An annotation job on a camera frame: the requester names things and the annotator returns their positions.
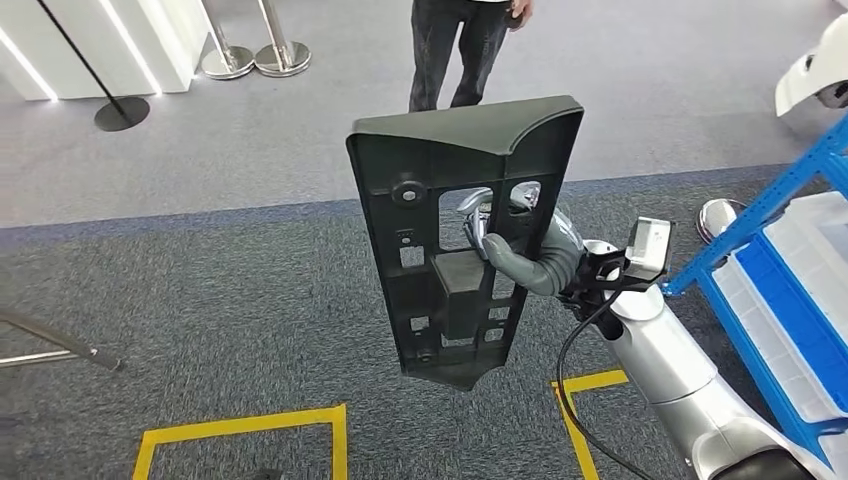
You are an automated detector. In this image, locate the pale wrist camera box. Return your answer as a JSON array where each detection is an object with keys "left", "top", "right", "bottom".
[{"left": 625, "top": 217, "right": 676, "bottom": 283}]

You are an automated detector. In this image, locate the blue metal shelf rack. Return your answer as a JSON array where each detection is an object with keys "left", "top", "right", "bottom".
[{"left": 662, "top": 117, "right": 848, "bottom": 480}]

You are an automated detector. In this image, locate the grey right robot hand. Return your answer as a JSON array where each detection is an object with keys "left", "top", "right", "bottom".
[{"left": 457, "top": 185, "right": 562, "bottom": 293}]

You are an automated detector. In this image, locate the yellow floor tape square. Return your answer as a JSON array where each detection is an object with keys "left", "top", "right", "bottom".
[{"left": 551, "top": 369, "right": 631, "bottom": 480}]

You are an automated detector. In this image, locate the white lit display counter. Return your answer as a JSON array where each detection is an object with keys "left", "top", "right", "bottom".
[{"left": 0, "top": 0, "right": 213, "bottom": 102}]

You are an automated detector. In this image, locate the black plastic plate bracket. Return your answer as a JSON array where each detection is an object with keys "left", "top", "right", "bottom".
[{"left": 345, "top": 95, "right": 586, "bottom": 392}]

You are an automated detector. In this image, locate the black camera cable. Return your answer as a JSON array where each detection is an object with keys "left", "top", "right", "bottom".
[{"left": 556, "top": 286, "right": 654, "bottom": 480}]

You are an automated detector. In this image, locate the person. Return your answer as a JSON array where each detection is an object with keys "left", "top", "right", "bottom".
[{"left": 408, "top": 0, "right": 535, "bottom": 113}]

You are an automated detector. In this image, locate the black stanchion post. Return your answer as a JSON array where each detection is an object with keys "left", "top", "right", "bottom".
[{"left": 36, "top": 0, "right": 151, "bottom": 132}]

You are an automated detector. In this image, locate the white plastic storage bin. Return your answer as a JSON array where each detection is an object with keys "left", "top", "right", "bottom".
[
  {"left": 712, "top": 261, "right": 848, "bottom": 425},
  {"left": 761, "top": 192, "right": 848, "bottom": 293}
]

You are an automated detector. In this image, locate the person's hand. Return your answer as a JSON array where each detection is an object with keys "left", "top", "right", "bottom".
[{"left": 508, "top": 0, "right": 535, "bottom": 31}]

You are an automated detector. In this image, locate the white board metal stand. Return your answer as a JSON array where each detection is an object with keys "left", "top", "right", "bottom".
[{"left": 0, "top": 309, "right": 124, "bottom": 372}]

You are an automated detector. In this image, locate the blue plastic storage bin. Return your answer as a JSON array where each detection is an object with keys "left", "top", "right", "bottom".
[{"left": 735, "top": 237, "right": 848, "bottom": 399}]

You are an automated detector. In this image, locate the white car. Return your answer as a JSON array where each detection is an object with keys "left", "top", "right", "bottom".
[{"left": 775, "top": 13, "right": 848, "bottom": 117}]

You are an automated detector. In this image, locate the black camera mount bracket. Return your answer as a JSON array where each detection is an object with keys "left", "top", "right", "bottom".
[{"left": 563, "top": 248, "right": 657, "bottom": 319}]

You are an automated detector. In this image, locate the chrome stanchion post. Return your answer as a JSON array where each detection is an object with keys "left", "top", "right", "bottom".
[
  {"left": 200, "top": 0, "right": 256, "bottom": 81},
  {"left": 695, "top": 198, "right": 748, "bottom": 245},
  {"left": 254, "top": 0, "right": 313, "bottom": 79}
]

